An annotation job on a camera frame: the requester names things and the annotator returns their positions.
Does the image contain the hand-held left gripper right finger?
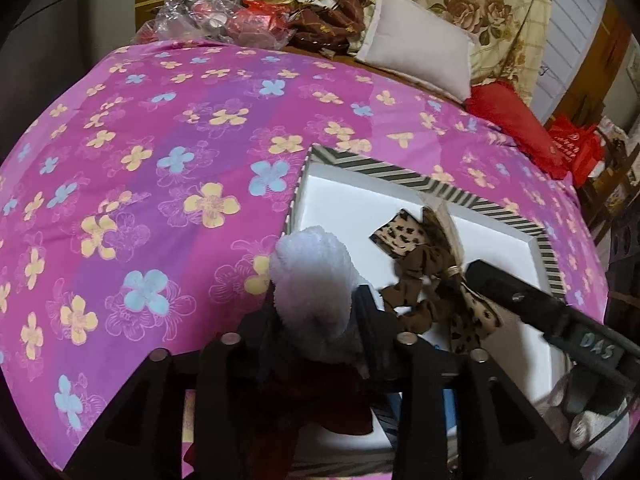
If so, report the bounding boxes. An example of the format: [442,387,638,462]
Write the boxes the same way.
[352,285,583,480]

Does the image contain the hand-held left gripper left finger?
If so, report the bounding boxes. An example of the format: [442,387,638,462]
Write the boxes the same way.
[65,305,301,480]

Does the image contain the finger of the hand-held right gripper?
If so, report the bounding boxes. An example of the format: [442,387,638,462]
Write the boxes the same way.
[465,259,571,336]

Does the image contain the brown leopard bow scrunchie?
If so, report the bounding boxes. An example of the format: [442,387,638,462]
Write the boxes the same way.
[370,207,503,356]

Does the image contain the white fluffy scrunchie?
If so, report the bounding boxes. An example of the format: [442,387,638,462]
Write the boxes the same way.
[270,225,386,376]

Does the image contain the striped cardboard box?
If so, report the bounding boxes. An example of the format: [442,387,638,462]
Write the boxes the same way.
[280,144,571,480]

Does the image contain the person's right hand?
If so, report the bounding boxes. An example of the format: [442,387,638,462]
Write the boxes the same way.
[547,375,631,461]

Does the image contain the red bow hair clip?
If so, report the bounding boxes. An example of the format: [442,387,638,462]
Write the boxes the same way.
[182,357,376,480]

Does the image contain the wooden chair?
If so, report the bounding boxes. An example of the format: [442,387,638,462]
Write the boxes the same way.
[580,125,640,241]

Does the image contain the red shopping bag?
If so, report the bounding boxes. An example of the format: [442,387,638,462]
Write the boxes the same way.
[547,114,606,186]

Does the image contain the red ruffled cushion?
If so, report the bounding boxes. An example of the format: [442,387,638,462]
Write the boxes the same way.
[465,80,571,181]

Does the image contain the white pillow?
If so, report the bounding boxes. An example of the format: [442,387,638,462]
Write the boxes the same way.
[355,0,476,103]

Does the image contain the brown floral cloth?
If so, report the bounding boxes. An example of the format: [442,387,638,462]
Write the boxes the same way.
[287,0,386,56]

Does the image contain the clear plastic bag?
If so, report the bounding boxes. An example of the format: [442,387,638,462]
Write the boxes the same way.
[135,0,296,51]

